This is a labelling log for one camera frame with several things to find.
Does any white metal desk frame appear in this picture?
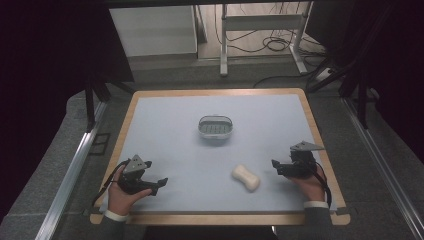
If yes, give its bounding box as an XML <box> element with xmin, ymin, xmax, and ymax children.
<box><xmin>219</xmin><ymin>1</ymin><xmax>315</xmax><ymax>77</ymax></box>

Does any black square floor frame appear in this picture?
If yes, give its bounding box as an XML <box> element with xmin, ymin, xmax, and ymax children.
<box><xmin>88</xmin><ymin>132</ymin><xmax>111</xmax><ymax>156</ymax></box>

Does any black tripod stand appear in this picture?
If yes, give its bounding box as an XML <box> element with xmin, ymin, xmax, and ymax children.
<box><xmin>83</xmin><ymin>73</ymin><xmax>135</xmax><ymax>133</ymax></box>
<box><xmin>305</xmin><ymin>3</ymin><xmax>394</xmax><ymax>130</ymax></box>

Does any cream soap bar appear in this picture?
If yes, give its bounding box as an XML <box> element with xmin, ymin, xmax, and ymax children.
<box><xmin>231</xmin><ymin>163</ymin><xmax>261</xmax><ymax>193</ymax></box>

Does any aluminium floor rail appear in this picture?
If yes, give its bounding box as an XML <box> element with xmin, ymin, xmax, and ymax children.
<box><xmin>34</xmin><ymin>100</ymin><xmax>108</xmax><ymax>240</ymax></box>
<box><xmin>342</xmin><ymin>97</ymin><xmax>424</xmax><ymax>240</ymax></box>

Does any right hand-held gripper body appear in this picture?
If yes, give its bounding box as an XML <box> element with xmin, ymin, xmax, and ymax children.
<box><xmin>280</xmin><ymin>140</ymin><xmax>326</xmax><ymax>179</ymax></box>

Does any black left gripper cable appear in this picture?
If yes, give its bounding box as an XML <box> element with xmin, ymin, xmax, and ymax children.
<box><xmin>92</xmin><ymin>158</ymin><xmax>132</xmax><ymax>208</ymax></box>

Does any white soap dish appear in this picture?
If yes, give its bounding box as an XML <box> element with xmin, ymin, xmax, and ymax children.
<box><xmin>197</xmin><ymin>114</ymin><xmax>234</xmax><ymax>140</ymax></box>

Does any person's right hand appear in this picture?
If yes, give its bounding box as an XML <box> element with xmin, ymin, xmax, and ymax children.
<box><xmin>288</xmin><ymin>165</ymin><xmax>328</xmax><ymax>203</ymax></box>

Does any person's left hand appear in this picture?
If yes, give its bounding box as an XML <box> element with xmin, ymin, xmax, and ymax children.
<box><xmin>106</xmin><ymin>182</ymin><xmax>153</xmax><ymax>217</ymax></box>

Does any black floor cable bundle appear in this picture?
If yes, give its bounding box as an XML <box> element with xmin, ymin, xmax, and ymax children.
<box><xmin>213</xmin><ymin>2</ymin><xmax>329</xmax><ymax>68</ymax></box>

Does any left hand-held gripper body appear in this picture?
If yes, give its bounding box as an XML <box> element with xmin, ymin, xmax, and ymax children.
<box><xmin>117</xmin><ymin>154</ymin><xmax>153</xmax><ymax>196</ymax></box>

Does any white cabinet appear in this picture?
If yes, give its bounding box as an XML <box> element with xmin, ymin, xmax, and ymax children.
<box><xmin>108</xmin><ymin>4</ymin><xmax>199</xmax><ymax>58</ymax></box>

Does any white power strip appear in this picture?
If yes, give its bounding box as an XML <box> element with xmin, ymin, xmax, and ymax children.
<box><xmin>314</xmin><ymin>67</ymin><xmax>334</xmax><ymax>83</ymax></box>

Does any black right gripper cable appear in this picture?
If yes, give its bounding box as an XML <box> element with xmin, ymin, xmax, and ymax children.
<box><xmin>312</xmin><ymin>162</ymin><xmax>333</xmax><ymax>210</ymax></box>

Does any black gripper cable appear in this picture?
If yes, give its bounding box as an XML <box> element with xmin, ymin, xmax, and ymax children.
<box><xmin>312</xmin><ymin>162</ymin><xmax>333</xmax><ymax>210</ymax></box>
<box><xmin>92</xmin><ymin>158</ymin><xmax>132</xmax><ymax>208</ymax></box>

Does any pale blue table mat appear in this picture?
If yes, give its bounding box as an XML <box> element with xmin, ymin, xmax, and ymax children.
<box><xmin>99</xmin><ymin>93</ymin><xmax>338</xmax><ymax>215</ymax></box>

